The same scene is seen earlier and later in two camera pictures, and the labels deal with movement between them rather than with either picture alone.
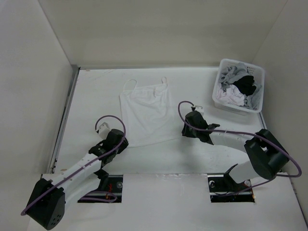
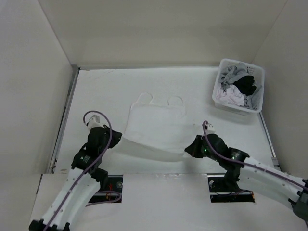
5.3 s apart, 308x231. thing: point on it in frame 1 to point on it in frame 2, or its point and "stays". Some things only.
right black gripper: [186, 132] to [193, 148]
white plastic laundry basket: [238, 87] stays
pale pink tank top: [231, 96] stays
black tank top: [245, 84] stays
